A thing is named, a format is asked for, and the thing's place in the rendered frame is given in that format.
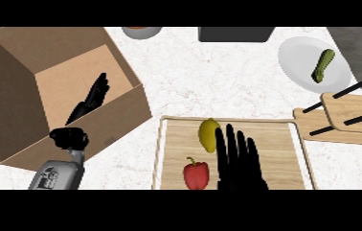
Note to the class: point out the red bell pepper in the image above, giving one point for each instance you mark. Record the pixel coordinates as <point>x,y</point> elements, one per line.
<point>195,175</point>

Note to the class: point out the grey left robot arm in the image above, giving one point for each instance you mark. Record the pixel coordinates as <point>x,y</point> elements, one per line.
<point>56,174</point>

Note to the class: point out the wooden tiered shelf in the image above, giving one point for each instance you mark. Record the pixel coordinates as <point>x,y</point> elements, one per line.
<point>345,110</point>

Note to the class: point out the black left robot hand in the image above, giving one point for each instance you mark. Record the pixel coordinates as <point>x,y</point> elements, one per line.
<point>70,138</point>

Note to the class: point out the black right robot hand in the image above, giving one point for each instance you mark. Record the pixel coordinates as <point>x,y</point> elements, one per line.
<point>240,167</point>

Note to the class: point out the open brown box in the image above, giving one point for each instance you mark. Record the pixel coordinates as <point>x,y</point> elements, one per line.
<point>56,65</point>

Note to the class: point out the pale wooden tray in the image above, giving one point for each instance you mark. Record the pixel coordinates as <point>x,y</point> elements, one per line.
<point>278,158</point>

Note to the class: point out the grey bowl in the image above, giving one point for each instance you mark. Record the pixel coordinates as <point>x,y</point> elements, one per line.
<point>141,33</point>

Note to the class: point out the white plate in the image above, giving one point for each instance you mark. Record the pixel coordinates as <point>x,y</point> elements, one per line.
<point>299,60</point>

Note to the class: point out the dark grey appliance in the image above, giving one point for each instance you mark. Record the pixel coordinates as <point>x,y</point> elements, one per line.
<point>235,34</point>

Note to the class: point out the green cucumber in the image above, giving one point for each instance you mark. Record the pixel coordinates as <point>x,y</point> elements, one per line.
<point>322,65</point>

